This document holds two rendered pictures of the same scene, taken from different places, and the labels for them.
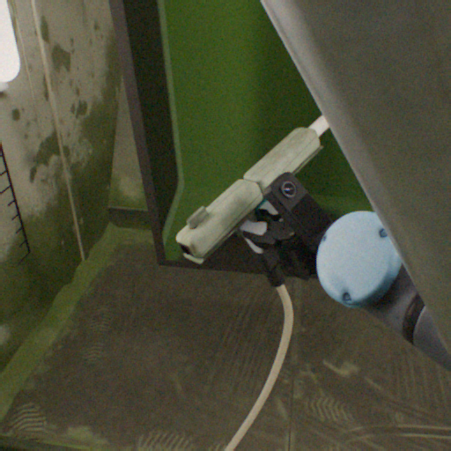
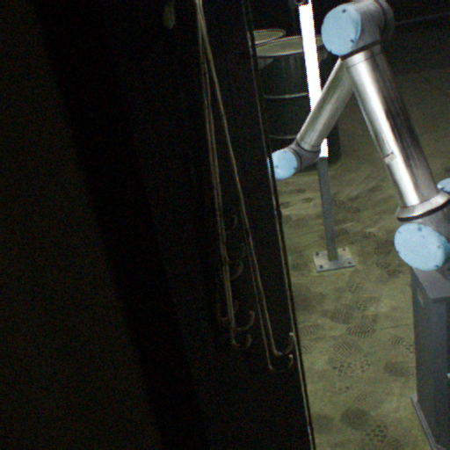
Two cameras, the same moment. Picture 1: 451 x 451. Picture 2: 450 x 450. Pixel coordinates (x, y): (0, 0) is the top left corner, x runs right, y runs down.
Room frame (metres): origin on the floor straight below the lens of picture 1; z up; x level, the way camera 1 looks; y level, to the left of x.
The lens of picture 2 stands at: (0.77, 1.75, 1.68)
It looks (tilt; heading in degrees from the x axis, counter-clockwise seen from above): 25 degrees down; 264
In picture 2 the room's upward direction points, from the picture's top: 11 degrees counter-clockwise
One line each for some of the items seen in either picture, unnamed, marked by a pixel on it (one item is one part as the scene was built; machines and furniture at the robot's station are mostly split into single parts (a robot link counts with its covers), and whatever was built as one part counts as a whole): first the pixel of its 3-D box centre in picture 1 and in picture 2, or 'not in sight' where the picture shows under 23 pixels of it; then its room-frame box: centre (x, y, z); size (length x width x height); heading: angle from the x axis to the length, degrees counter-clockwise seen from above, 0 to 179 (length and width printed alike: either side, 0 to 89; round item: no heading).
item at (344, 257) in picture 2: not in sight; (332, 259); (-0.06, -1.06, 0.01); 0.20 x 0.20 x 0.01; 80
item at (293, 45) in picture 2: not in sight; (289, 47); (-0.36, -2.57, 0.86); 0.54 x 0.54 x 0.01
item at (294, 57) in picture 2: not in sight; (297, 105); (-0.36, -2.57, 0.44); 0.59 x 0.58 x 0.89; 95
